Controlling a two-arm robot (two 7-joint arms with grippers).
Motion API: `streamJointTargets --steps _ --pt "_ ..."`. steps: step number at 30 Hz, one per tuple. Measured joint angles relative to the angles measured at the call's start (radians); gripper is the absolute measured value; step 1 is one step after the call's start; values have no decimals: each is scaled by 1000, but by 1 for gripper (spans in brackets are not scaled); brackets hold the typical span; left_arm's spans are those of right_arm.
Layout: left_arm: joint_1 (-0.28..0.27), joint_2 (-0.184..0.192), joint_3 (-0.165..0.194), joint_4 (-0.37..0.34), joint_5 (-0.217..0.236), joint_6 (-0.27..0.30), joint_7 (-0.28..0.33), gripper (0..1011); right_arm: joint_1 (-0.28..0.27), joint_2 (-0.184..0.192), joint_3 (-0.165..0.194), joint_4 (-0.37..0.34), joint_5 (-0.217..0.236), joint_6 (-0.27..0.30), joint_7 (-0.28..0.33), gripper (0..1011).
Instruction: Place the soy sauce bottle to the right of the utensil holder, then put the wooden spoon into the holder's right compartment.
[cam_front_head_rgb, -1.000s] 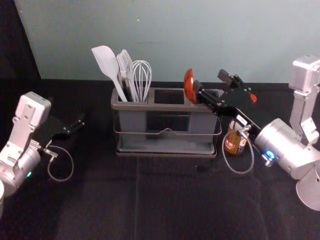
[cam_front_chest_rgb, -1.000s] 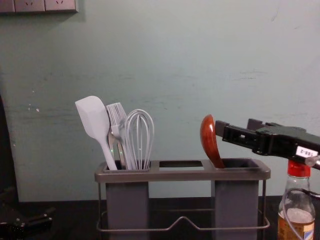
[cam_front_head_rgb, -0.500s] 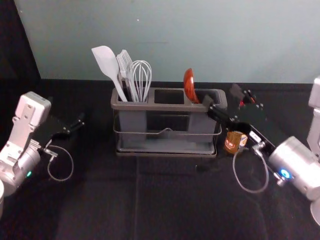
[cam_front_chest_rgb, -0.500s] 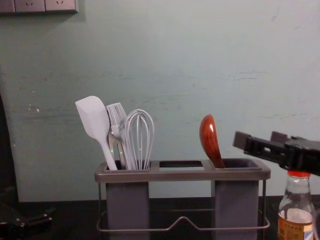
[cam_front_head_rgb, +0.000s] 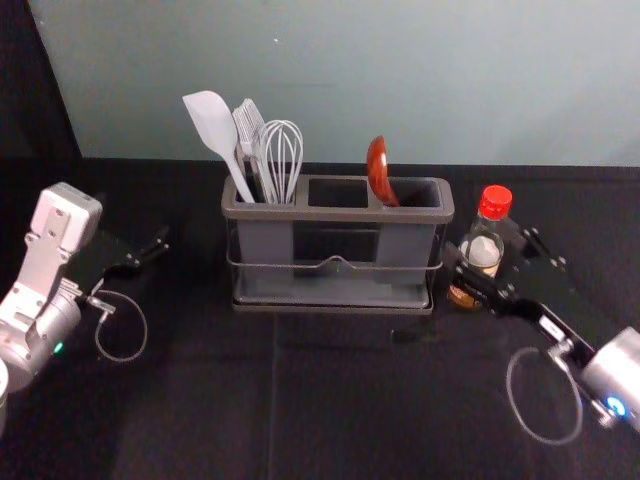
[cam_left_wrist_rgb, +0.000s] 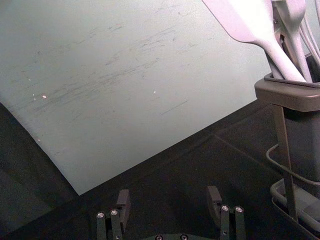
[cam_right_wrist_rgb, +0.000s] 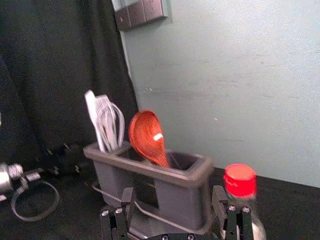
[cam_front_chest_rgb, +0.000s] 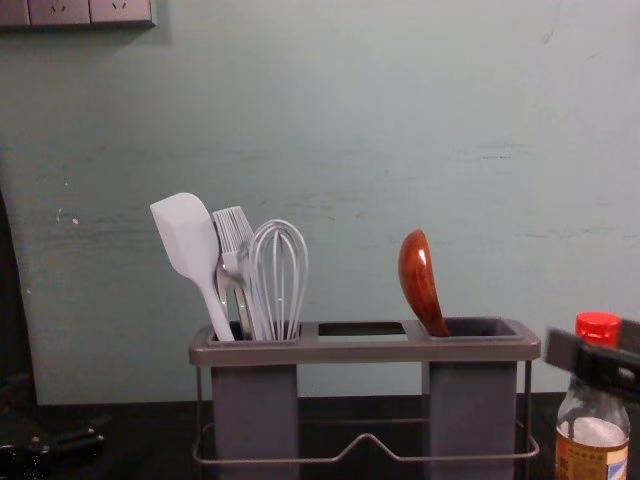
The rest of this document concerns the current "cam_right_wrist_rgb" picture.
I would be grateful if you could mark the grey plastic utensil holder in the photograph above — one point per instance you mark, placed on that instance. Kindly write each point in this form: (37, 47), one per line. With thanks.
(172, 197)

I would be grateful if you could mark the black table cloth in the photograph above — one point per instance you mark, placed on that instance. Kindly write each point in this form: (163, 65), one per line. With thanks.
(287, 212)

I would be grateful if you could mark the black curtain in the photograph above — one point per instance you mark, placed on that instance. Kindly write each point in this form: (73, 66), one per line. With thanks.
(57, 75)

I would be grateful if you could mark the white plastic spatula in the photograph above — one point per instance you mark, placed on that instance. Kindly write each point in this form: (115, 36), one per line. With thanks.
(92, 112)

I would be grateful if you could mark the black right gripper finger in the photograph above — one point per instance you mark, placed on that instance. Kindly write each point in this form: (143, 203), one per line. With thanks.
(221, 200)

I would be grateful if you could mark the grey wall switch panel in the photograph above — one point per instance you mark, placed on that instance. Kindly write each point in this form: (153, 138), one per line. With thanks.
(140, 13)

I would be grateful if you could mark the clear bottle with red cap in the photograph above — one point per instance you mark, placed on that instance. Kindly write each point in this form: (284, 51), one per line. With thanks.
(240, 180)

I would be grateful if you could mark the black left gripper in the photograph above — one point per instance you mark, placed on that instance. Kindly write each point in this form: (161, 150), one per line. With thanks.
(67, 158)

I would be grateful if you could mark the reddish brown wooden spoon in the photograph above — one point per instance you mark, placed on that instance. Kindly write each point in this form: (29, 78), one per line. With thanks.
(146, 136)

